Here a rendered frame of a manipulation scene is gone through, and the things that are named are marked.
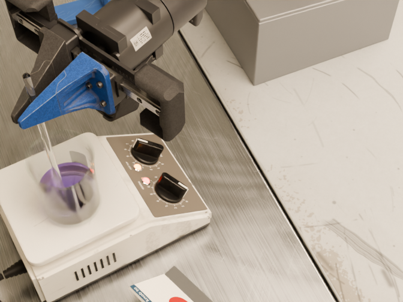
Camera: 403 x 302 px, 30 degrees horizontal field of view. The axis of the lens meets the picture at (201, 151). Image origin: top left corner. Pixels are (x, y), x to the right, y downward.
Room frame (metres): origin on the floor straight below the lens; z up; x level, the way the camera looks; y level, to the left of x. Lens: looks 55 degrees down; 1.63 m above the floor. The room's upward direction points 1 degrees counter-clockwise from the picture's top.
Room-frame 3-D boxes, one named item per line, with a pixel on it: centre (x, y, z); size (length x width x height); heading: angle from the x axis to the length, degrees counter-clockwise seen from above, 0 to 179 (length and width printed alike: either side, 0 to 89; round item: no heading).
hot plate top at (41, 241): (0.40, 0.14, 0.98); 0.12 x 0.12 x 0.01; 29
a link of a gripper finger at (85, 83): (0.37, 0.11, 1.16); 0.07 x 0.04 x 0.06; 140
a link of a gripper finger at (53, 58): (0.40, 0.14, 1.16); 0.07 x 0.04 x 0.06; 140
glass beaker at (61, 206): (0.39, 0.13, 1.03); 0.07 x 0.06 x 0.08; 24
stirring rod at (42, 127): (0.38, 0.13, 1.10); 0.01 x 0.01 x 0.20
